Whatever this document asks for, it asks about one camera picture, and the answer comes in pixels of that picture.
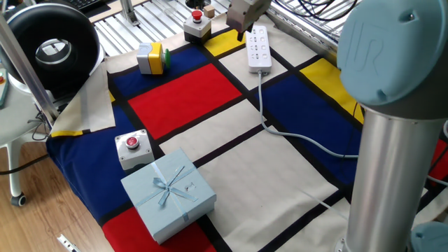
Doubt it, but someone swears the Mondrian pattern colour block cloth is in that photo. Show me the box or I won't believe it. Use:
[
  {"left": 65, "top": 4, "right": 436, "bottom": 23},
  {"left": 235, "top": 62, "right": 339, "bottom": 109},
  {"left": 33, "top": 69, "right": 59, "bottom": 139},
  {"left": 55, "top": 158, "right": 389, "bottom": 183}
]
[{"left": 45, "top": 13, "right": 448, "bottom": 252}]

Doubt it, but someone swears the black keyboard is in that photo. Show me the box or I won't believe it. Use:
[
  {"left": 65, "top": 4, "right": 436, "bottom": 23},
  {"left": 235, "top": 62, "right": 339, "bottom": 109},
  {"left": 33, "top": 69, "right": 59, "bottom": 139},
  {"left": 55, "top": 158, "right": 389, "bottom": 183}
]
[{"left": 66, "top": 0, "right": 104, "bottom": 11}]

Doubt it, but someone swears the black round ring device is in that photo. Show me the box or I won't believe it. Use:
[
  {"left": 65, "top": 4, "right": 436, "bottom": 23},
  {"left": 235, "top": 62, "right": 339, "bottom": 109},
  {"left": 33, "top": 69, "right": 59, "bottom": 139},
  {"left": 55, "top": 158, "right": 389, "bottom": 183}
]
[{"left": 6, "top": 1, "right": 106, "bottom": 102}]

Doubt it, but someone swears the thick black cable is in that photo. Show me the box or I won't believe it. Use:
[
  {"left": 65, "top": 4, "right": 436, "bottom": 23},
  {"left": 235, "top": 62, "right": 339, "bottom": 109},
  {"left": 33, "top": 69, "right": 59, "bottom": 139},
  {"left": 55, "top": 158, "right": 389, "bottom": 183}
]
[{"left": 0, "top": 153, "right": 50, "bottom": 176}]

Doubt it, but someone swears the aluminium table frame rail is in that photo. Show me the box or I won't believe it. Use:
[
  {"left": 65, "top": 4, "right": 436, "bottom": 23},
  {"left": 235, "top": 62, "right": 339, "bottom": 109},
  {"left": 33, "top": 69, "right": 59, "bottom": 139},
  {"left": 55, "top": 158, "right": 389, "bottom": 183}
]
[{"left": 265, "top": 10, "right": 342, "bottom": 67}]

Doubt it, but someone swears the white power strip grey cable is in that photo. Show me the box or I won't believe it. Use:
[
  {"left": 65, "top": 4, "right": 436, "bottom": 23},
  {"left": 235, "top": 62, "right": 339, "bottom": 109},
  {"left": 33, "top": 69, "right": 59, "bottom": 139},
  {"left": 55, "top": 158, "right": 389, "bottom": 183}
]
[{"left": 244, "top": 24, "right": 273, "bottom": 75}]

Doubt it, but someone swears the short aluminium bracket post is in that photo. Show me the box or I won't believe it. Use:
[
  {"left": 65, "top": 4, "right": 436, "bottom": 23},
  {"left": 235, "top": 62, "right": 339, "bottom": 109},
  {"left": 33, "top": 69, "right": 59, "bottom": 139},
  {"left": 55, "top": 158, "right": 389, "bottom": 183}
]
[{"left": 119, "top": 0, "right": 141, "bottom": 27}]

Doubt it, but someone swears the aluminium profile post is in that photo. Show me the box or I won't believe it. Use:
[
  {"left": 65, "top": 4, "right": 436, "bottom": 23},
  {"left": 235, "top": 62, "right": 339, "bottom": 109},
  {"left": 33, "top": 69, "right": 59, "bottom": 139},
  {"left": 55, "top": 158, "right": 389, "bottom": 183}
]
[{"left": 0, "top": 13, "right": 60, "bottom": 123}]

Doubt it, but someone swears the light blue ribboned gift box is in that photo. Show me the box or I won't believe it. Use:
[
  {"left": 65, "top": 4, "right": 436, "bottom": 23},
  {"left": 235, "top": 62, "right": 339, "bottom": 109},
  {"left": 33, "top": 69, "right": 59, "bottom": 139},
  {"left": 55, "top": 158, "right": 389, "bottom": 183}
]
[{"left": 120, "top": 147, "right": 217, "bottom": 245}]

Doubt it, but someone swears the teal edged teach pendant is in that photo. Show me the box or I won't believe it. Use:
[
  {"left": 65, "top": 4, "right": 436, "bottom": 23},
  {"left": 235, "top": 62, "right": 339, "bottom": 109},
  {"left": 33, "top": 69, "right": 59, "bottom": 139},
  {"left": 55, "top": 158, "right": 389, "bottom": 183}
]
[{"left": 0, "top": 68, "right": 10, "bottom": 108}]

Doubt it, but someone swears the metal bracket piece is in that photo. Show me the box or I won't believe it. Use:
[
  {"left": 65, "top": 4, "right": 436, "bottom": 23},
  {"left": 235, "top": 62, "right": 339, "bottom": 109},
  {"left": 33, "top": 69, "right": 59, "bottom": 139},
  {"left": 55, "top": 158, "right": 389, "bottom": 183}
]
[{"left": 57, "top": 233, "right": 82, "bottom": 252}]

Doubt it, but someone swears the silver Schunk gripper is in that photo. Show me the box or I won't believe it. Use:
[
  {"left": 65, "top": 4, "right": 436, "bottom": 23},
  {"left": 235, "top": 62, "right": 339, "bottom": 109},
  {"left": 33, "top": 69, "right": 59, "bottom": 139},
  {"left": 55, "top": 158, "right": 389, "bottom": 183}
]
[{"left": 225, "top": 0, "right": 272, "bottom": 42}]

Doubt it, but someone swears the grey box flat red button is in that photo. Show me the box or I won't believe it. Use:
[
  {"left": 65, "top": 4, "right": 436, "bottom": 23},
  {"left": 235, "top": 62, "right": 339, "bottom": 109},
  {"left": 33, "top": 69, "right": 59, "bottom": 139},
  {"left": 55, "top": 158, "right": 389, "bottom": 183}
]
[{"left": 114, "top": 128, "right": 155, "bottom": 172}]

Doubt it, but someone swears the white stool with caster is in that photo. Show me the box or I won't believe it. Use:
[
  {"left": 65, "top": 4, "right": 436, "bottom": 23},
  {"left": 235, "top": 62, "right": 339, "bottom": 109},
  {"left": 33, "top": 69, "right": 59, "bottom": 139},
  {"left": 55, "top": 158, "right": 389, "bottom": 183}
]
[{"left": 0, "top": 80, "right": 52, "bottom": 207}]

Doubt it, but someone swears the yellow grey box green button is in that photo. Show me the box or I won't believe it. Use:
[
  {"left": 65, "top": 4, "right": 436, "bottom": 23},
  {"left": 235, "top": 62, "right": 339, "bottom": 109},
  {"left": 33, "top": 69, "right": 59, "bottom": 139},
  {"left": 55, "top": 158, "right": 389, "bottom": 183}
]
[{"left": 136, "top": 41, "right": 172, "bottom": 76}]

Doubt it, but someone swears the grey black box red mushroom button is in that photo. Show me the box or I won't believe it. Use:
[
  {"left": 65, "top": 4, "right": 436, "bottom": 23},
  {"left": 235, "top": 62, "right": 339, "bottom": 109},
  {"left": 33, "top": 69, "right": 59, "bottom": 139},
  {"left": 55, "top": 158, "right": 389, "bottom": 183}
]
[{"left": 183, "top": 9, "right": 213, "bottom": 45}]

